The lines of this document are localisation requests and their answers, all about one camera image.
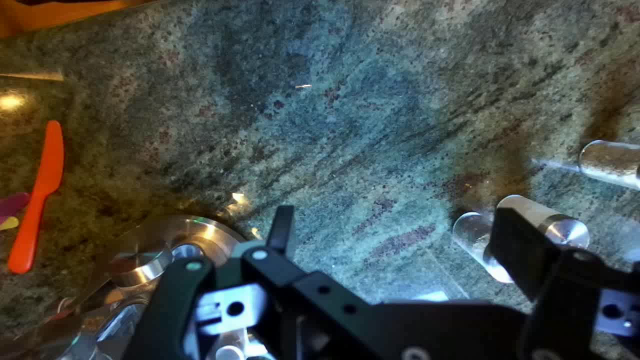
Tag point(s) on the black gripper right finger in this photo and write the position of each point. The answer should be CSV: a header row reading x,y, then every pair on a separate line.
x,y
532,253

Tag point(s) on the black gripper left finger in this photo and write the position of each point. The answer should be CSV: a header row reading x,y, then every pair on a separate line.
x,y
307,301

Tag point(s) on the orange plastic knife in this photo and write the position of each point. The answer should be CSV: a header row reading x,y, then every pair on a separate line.
x,y
41,192

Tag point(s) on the yellow plastic knife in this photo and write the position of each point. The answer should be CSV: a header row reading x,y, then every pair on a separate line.
x,y
7,225

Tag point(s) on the purple plastic knife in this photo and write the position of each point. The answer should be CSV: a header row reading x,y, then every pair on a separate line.
x,y
12,203

